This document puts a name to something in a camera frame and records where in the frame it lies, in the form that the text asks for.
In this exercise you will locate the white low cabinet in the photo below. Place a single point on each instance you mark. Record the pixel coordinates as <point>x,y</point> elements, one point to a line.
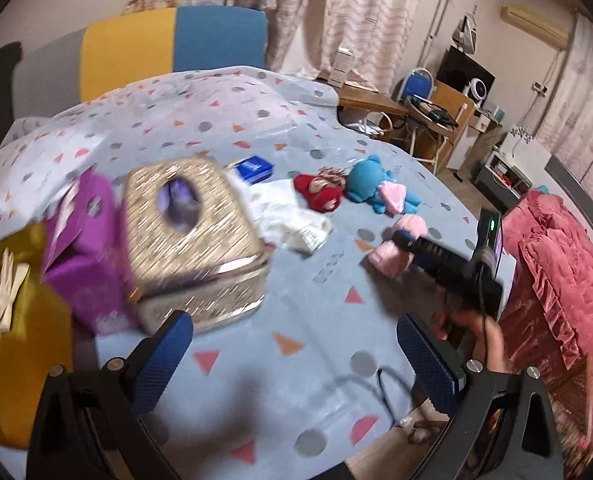
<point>518,160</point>

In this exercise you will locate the red doll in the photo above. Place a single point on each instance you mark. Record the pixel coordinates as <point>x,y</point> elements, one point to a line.
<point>316,194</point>

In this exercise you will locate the pink towel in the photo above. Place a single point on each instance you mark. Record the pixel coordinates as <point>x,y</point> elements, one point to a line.
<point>396,255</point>

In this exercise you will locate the blue folding chair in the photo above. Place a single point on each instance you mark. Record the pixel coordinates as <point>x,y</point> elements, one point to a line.
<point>419,85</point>

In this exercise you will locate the purple cardboard box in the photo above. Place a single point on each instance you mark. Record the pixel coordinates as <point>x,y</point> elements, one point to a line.
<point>91,260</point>

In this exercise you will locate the gold metal tray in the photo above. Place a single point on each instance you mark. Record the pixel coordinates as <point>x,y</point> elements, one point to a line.
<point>21,370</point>

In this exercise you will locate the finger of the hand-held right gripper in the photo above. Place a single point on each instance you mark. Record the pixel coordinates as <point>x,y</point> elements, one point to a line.
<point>416,245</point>

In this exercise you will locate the brown wicker furniture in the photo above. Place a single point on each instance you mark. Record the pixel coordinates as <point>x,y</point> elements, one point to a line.
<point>571,395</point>

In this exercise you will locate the wooden desk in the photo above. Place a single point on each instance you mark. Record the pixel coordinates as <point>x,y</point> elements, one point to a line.
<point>366,97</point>

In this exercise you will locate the beige cloth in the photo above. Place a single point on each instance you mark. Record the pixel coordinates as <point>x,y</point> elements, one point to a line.
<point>299,230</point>

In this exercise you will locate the white steamer pole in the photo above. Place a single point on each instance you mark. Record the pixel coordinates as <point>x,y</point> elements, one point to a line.
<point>444,5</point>

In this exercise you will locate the wall air conditioner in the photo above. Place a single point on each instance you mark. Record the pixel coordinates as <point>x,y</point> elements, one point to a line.
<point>533,25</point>

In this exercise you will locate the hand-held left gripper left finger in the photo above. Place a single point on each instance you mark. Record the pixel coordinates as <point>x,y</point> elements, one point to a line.
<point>165,360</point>

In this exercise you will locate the red ruffled bedspread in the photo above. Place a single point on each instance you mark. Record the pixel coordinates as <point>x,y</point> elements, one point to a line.
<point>561,270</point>

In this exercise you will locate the person's right hand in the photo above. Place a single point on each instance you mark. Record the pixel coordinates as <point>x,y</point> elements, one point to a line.
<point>464,322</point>

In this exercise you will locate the clothes iron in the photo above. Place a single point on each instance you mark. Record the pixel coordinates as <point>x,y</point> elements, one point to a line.
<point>467,30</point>

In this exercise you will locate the white box on desk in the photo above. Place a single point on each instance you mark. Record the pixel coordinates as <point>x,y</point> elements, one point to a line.
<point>344,66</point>

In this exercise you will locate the pink patterned curtain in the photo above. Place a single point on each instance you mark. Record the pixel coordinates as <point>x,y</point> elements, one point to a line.
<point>366,15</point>
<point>583,95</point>

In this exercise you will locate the white small fan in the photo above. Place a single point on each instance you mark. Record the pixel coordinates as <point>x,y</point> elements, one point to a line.
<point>478,91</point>

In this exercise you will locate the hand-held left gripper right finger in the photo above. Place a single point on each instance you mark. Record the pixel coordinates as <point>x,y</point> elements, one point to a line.
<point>432,366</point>

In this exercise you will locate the brown scrunchie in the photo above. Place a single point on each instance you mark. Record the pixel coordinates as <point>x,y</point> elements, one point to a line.
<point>334,173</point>

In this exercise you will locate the grey yellow blue chair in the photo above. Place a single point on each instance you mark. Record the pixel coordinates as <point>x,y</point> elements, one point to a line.
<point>126,55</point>

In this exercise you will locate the blue tissue packet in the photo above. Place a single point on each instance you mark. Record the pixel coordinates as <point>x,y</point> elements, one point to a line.
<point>252,169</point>

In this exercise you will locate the blue plush bear pink dress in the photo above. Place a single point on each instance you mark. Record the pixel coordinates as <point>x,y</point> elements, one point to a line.
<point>371,180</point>

